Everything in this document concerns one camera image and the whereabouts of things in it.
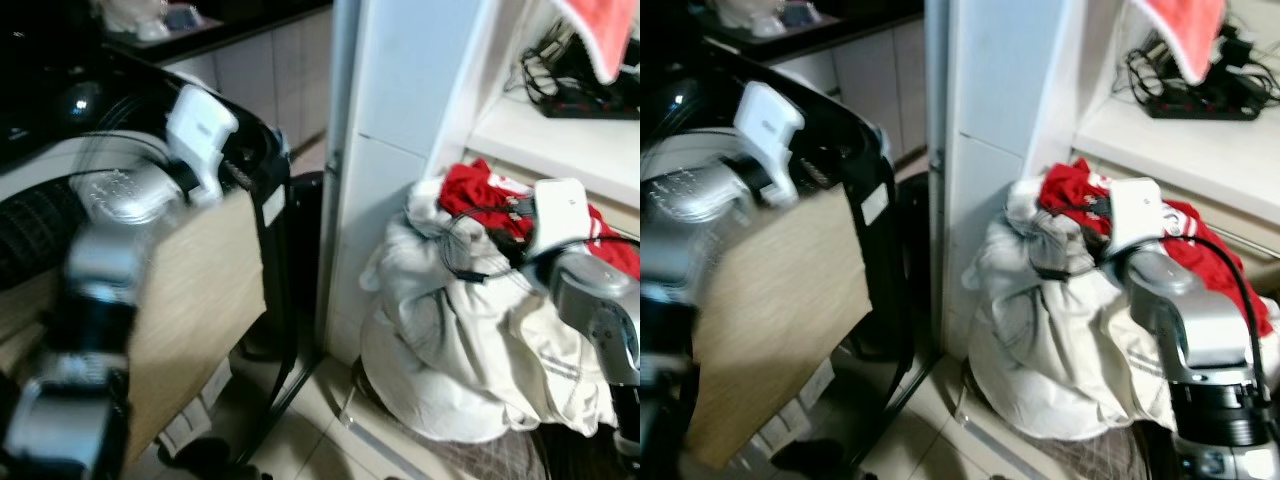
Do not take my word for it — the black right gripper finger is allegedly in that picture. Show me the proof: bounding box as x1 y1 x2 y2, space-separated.
438 208 513 243
448 258 525 285
1033 260 1107 285
1036 202 1093 241

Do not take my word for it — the red garment with white print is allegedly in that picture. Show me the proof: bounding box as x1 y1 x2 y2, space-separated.
438 157 641 283
1037 157 1277 339

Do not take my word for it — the black washing machine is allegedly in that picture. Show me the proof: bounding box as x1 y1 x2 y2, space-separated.
0 0 299 473
640 0 933 473

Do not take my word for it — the cream white cloth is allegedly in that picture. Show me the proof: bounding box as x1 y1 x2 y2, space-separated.
963 178 1183 443
359 178 618 444

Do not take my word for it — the beige wood-grain panel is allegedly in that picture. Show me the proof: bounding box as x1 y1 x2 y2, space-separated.
122 188 268 463
688 185 873 469

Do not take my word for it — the white shelf cabinet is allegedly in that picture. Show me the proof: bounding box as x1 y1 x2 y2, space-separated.
924 0 1280 366
318 0 641 366

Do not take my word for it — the white object on counter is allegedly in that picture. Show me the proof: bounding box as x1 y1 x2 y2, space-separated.
712 0 791 39
92 0 173 43

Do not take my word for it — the brown mesh laundry basket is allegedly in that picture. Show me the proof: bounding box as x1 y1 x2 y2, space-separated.
955 385 1181 480

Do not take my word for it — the pink hanging towel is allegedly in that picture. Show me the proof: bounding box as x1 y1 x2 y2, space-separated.
1133 0 1228 87
553 0 641 87

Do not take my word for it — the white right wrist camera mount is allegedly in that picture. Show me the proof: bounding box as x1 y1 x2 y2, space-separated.
1107 177 1167 258
524 178 593 263

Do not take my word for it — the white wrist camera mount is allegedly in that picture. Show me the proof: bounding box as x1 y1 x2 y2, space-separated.
164 85 240 207
734 81 807 208
524 178 593 263
1107 177 1167 258

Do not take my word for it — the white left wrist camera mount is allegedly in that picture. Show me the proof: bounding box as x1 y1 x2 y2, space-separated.
164 85 240 207
734 81 807 208

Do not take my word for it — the black power strip with cables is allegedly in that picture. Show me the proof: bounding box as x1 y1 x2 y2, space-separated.
1124 25 1279 122
518 35 641 121

